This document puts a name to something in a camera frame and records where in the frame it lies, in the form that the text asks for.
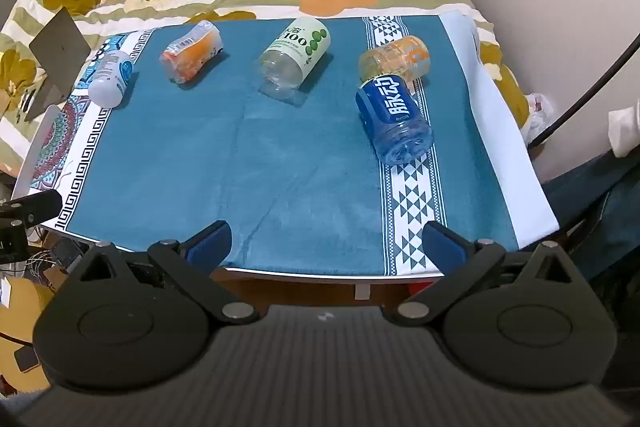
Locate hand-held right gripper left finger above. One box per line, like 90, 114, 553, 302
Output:
65, 221, 260, 324

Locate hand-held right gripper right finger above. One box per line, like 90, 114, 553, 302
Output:
384, 221, 583, 325

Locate blue label clear cup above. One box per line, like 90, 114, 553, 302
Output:
355, 76, 435, 166

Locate white cup with blue label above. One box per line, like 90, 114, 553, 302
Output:
88, 51, 136, 108

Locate orange label crumpled cup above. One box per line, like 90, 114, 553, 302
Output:
160, 20, 224, 84

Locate orange print clear cup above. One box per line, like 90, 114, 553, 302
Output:
358, 35, 432, 90

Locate green label clear cup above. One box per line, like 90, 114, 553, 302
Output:
257, 18, 332, 100

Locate blue patterned tablecloth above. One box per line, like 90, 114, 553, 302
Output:
30, 12, 561, 280

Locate dark blue clothing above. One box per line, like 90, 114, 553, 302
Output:
542, 152, 640, 280

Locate white plastic bag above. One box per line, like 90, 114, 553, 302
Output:
520, 93, 556, 142

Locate white cloth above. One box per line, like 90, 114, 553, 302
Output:
607, 104, 640, 158

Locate grey folded board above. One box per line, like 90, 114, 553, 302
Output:
22, 7, 92, 122

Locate black clamp mount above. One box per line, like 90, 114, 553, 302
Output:
0, 189, 63, 265

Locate black cable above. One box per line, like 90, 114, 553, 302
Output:
527, 32, 640, 148

